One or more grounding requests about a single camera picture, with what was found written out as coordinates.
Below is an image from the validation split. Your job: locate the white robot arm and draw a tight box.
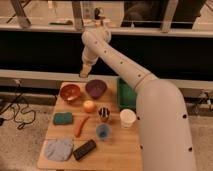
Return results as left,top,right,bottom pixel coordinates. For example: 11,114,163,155
80,27,197,171

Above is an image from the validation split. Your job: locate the purple bowl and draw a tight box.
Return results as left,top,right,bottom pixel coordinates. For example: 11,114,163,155
85,79,107,99

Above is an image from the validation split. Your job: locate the red-brown bowl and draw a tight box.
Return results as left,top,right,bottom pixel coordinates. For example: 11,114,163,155
60,84,81,103

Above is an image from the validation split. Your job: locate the yellow onion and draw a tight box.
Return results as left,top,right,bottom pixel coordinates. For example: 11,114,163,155
83,100,96,113

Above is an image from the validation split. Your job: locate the green rectangular bin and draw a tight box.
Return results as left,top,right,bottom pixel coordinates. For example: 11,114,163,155
117,78,136,111

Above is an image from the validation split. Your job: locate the orange carrot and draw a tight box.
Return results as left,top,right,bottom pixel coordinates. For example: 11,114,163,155
74,116,90,137

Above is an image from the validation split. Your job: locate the teal sponge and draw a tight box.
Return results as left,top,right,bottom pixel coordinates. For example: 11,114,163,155
53,112,73,125

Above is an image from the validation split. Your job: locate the white paper cup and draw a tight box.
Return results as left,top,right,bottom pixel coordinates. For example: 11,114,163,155
120,109,136,128

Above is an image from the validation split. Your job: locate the person in dark clothes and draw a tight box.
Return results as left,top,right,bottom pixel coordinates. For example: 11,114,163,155
121,0,207,29

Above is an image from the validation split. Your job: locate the black rectangular block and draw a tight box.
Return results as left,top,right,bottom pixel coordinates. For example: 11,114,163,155
73,139,96,161

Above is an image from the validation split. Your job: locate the grey-blue cloth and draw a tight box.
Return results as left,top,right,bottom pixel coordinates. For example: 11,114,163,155
44,139,74,162

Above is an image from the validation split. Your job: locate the black cable on floor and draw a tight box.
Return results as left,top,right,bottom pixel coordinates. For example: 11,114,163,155
0,79,37,131

